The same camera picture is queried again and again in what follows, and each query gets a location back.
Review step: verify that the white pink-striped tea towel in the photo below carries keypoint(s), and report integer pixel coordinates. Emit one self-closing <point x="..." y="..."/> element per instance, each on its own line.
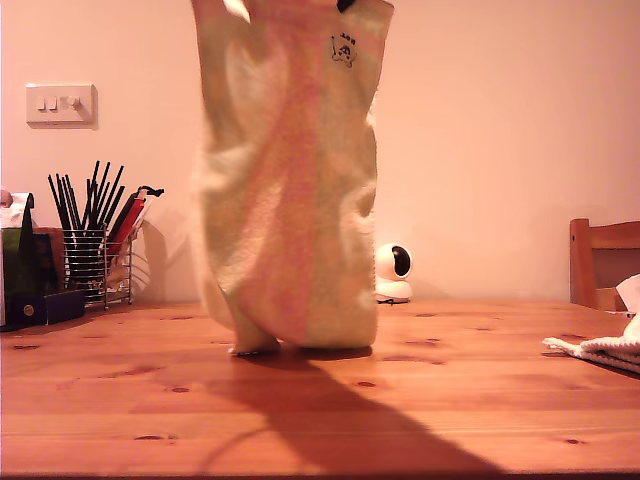
<point x="290" y="200"/>

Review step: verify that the black drinking straw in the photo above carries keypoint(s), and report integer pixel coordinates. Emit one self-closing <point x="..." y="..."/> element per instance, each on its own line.
<point x="115" y="205"/>
<point x="74" y="202"/>
<point x="90" y="195"/>
<point x="58" y="202"/>
<point x="112" y="195"/>
<point x="66" y="201"/>
<point x="100" y="195"/>

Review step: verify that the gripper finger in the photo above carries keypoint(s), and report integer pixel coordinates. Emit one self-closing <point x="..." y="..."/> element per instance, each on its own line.
<point x="345" y="5"/>

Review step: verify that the cream terry tea towel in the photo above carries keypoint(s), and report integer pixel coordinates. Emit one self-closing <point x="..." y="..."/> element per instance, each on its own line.
<point x="610" y="350"/>

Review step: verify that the white light switch plate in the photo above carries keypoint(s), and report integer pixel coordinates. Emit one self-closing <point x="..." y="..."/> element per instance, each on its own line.
<point x="60" y="105"/>

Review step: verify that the green white paper bag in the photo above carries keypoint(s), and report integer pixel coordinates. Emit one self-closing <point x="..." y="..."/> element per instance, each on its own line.
<point x="22" y="265"/>

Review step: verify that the dark box with round logo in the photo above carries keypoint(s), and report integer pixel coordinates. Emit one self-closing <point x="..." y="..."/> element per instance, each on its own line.
<point x="47" y="310"/>

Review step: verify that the wooden chair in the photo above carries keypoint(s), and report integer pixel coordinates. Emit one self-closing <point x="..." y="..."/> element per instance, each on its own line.
<point x="581" y="265"/>

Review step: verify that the white round security camera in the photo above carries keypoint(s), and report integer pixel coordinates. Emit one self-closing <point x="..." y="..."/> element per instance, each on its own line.
<point x="390" y="265"/>

